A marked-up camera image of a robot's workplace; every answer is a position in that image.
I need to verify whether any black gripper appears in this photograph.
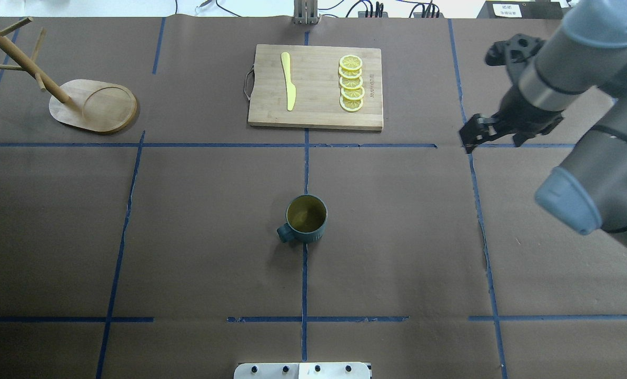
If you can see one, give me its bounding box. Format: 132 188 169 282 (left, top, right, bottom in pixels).
460 85 564 154

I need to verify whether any dark blue mug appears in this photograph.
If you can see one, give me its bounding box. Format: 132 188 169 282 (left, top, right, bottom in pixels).
276 194 329 243

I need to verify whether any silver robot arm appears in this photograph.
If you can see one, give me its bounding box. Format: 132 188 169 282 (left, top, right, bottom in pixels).
459 1 627 249

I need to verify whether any wooden cup storage rack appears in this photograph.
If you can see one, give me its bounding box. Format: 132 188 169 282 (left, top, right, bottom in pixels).
0 16 138 134

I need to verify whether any black electronics box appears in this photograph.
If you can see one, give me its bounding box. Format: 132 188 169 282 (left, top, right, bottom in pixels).
477 1 564 19

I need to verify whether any lemon slice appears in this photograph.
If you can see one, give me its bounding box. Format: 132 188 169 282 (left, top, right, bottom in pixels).
339 95 364 112
338 54 363 71
339 76 364 89
340 86 365 101
338 67 362 79

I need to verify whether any bamboo cutting board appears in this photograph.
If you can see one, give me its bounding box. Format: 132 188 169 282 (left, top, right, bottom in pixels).
247 45 384 132

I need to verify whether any yellow plastic knife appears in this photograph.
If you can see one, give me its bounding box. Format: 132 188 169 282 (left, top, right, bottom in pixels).
281 51 296 111

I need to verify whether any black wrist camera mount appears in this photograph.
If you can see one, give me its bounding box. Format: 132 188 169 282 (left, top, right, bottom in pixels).
484 33 546 85

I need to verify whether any aluminium frame post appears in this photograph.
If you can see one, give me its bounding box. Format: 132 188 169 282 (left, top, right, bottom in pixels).
292 0 320 25

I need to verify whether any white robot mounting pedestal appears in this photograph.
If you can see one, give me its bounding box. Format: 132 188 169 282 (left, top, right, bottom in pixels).
233 362 373 378

